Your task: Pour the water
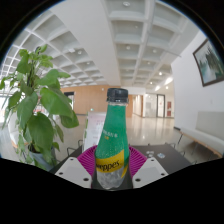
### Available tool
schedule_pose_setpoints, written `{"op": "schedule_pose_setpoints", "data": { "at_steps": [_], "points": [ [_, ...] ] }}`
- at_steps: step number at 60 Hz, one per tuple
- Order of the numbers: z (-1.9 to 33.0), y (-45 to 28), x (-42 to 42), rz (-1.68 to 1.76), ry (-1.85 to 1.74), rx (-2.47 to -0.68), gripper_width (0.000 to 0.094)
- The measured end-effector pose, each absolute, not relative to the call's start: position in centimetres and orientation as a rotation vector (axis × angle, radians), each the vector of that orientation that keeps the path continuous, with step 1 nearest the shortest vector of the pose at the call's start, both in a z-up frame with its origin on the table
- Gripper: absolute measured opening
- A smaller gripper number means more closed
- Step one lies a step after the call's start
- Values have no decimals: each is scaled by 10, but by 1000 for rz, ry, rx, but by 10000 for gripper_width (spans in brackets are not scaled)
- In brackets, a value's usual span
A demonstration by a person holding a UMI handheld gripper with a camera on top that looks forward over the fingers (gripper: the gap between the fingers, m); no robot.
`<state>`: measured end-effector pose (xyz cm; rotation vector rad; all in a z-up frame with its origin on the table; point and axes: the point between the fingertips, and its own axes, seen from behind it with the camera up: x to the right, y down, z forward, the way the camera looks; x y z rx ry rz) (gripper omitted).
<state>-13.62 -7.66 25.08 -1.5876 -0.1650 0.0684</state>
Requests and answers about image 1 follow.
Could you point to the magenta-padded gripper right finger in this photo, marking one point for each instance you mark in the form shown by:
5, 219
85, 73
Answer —
150, 171

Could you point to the dark-framed glass door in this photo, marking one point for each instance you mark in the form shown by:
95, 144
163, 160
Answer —
160, 106

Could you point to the recessed ceiling lights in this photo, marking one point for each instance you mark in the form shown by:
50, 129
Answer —
126, 4

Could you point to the blue rectangular sticker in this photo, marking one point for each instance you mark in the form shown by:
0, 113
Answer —
161, 155

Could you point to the long white wall bench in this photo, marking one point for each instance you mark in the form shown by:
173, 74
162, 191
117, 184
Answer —
206, 133

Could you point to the round white sticker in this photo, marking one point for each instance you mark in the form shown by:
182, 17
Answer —
150, 153

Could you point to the potted green leafy plant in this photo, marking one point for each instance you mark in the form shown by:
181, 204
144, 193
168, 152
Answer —
41, 130

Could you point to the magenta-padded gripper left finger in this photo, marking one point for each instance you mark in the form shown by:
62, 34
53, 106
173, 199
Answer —
72, 171

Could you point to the green plastic drink bottle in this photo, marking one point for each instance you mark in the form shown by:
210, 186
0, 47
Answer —
112, 136

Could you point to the framed landscape painting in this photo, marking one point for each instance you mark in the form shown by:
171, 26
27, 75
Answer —
210, 63

